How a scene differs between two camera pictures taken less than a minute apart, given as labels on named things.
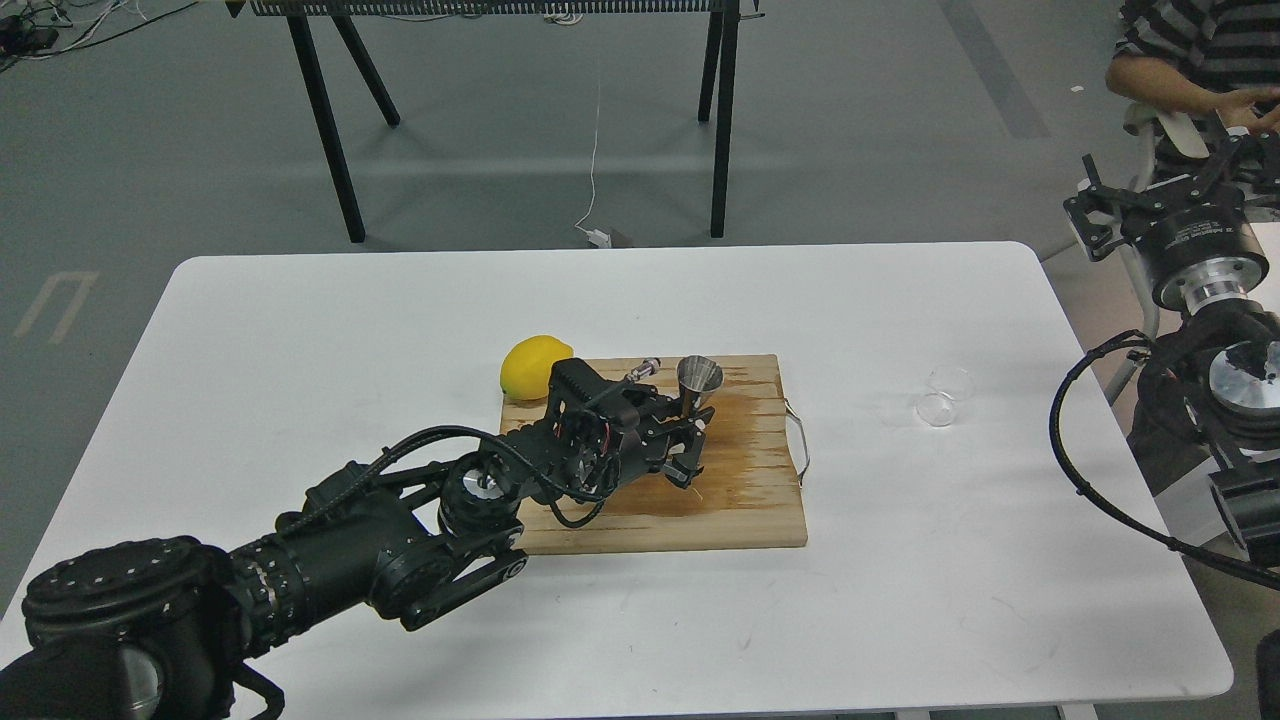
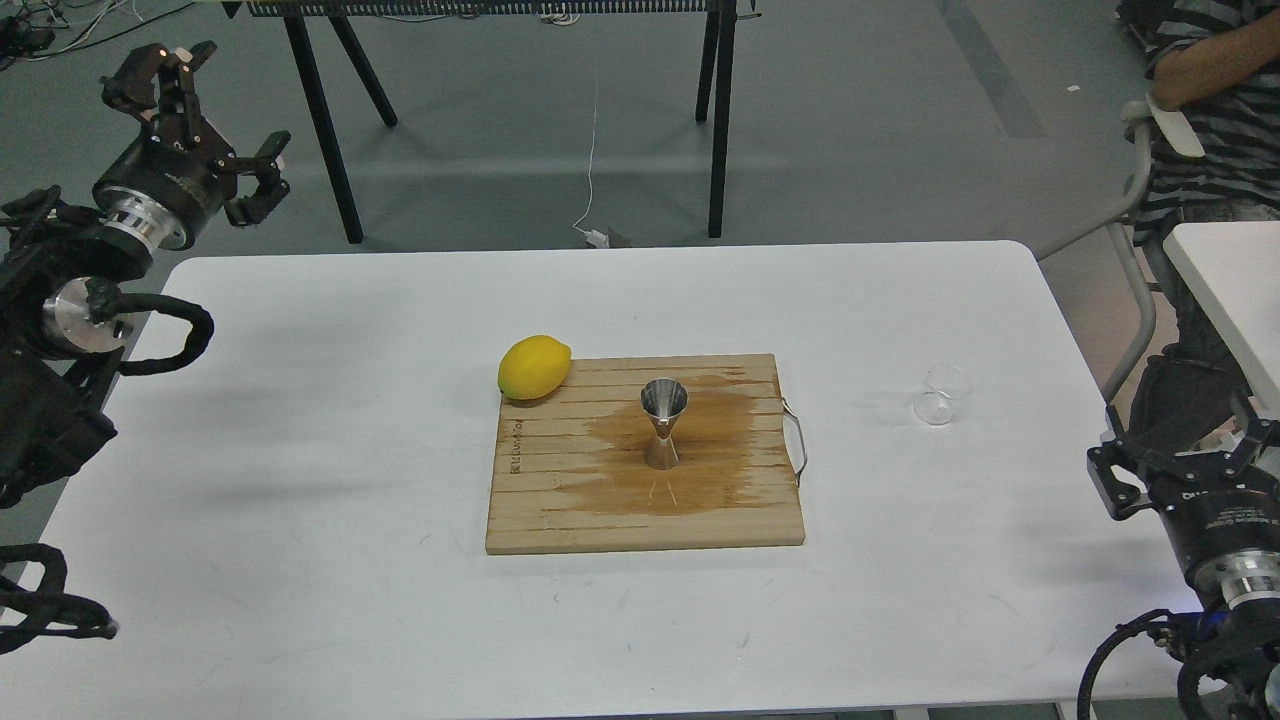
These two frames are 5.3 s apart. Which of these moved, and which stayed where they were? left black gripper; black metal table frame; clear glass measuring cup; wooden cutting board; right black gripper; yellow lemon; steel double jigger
Moved: right black gripper; left black gripper; steel double jigger
Stayed: black metal table frame; clear glass measuring cup; wooden cutting board; yellow lemon
